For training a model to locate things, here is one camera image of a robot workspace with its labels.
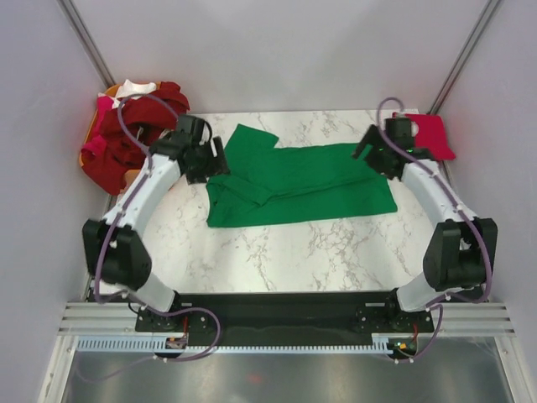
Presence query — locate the orange laundry basket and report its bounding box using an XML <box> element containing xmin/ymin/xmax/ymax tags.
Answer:
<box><xmin>78</xmin><ymin>82</ymin><xmax>146</xmax><ymax>194</ymax></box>

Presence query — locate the white cable duct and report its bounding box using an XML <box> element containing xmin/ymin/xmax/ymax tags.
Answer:
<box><xmin>76</xmin><ymin>334</ymin><xmax>396</xmax><ymax>354</ymax></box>

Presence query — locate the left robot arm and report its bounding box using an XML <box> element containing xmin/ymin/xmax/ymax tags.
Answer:
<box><xmin>82</xmin><ymin>114</ymin><xmax>229</xmax><ymax>330</ymax></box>

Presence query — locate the folded red t shirt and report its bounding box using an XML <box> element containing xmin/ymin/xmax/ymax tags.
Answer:
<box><xmin>404</xmin><ymin>113</ymin><xmax>456</xmax><ymax>161</ymax></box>

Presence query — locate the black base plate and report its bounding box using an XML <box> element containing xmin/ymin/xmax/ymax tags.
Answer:
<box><xmin>135</xmin><ymin>291</ymin><xmax>434</xmax><ymax>346</ymax></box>

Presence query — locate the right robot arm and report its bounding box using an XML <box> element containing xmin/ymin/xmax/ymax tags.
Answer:
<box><xmin>353</xmin><ymin>116</ymin><xmax>498</xmax><ymax>331</ymax></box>

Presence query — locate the aluminium frame rail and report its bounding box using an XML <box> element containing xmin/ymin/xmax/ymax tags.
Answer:
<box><xmin>59</xmin><ymin>302</ymin><xmax>137</xmax><ymax>336</ymax></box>

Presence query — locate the pink t shirt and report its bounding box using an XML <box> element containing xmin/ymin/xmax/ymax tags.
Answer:
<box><xmin>80</xmin><ymin>93</ymin><xmax>120</xmax><ymax>165</ymax></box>

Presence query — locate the green t shirt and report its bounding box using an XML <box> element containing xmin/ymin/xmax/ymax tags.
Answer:
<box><xmin>206</xmin><ymin>124</ymin><xmax>398</xmax><ymax>228</ymax></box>

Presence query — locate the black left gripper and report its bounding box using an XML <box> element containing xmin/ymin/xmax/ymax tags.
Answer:
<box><xmin>185</xmin><ymin>137</ymin><xmax>230</xmax><ymax>186</ymax></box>

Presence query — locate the dark red t shirt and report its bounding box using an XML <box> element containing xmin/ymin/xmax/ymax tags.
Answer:
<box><xmin>79</xmin><ymin>80</ymin><xmax>190</xmax><ymax>196</ymax></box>

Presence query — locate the white t shirt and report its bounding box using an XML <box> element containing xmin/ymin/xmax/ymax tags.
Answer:
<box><xmin>97</xmin><ymin>79</ymin><xmax>159</xmax><ymax>103</ymax></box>

